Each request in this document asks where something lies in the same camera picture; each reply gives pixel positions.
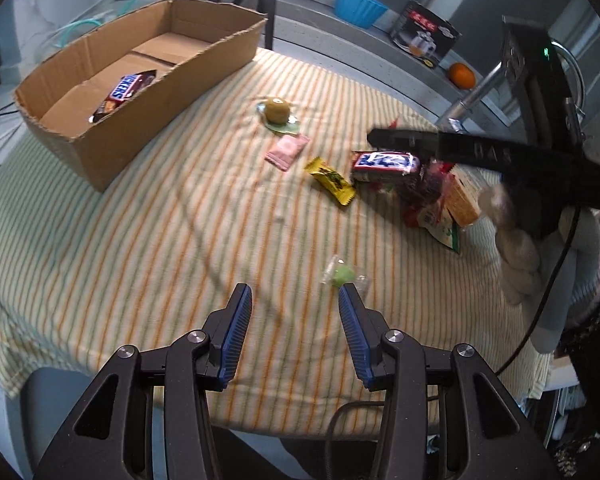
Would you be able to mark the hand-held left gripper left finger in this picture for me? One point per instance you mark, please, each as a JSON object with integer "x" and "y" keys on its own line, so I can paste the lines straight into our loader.
{"x": 236, "y": 330}

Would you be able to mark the silver metal pole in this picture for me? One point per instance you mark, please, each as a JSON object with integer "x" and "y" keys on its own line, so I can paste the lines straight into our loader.
{"x": 472, "y": 94}

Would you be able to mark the kiwi-print green snack packet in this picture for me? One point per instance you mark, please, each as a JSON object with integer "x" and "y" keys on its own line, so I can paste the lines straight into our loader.
{"x": 279, "y": 110}

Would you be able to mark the small green candy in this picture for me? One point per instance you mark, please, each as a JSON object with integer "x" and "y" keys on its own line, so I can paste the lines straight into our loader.
{"x": 343, "y": 274}

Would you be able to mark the pink candy packet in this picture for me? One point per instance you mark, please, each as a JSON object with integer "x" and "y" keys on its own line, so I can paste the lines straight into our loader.
{"x": 286, "y": 151}

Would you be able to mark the person's right hand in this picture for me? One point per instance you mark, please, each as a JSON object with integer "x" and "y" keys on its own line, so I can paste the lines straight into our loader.
{"x": 520, "y": 265}

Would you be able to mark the black kettle box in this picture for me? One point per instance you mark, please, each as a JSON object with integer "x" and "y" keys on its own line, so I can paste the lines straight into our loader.
{"x": 425, "y": 32}

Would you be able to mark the orange fruit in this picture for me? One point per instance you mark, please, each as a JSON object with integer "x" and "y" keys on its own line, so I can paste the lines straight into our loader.
{"x": 461, "y": 75}

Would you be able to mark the brown chocolate bar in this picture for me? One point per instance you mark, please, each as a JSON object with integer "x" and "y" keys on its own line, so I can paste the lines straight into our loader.
{"x": 127, "y": 87}

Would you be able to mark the striped tablecloth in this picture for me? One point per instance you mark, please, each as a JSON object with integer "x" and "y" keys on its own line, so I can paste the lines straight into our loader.
{"x": 180, "y": 240}

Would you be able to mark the blue white chocolate bar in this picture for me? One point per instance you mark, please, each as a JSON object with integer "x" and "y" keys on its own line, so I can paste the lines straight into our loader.
{"x": 386, "y": 165}

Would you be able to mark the person's right forearm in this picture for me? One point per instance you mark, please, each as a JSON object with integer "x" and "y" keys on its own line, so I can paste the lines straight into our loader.
{"x": 597, "y": 310}

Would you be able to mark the brown cardboard box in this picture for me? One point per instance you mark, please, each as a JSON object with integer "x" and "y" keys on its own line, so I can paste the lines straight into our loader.
{"x": 145, "y": 95}

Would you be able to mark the dark red clear snack packet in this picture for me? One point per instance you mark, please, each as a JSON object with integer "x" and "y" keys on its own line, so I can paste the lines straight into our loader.
{"x": 427, "y": 182}

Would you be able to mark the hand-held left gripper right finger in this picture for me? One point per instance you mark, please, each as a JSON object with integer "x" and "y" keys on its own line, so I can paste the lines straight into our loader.
{"x": 354, "y": 332}

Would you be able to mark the red white snack packet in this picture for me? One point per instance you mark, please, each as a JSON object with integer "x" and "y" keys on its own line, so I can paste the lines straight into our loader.
{"x": 437, "y": 225}

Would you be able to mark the black tripod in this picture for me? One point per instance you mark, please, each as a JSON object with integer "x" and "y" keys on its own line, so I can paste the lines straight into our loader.
{"x": 271, "y": 5}

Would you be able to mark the yellow candy packet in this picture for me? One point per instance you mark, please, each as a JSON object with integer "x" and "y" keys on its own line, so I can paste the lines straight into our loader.
{"x": 330, "y": 178}

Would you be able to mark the grey chair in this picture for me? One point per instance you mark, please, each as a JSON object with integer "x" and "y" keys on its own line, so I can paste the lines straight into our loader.
{"x": 50, "y": 410}

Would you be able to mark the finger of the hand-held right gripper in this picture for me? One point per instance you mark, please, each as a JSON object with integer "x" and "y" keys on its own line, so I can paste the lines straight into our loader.
{"x": 480, "y": 152}

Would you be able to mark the blue ribbed bowl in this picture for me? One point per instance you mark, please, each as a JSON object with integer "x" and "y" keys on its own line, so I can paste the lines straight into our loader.
{"x": 357, "y": 6}

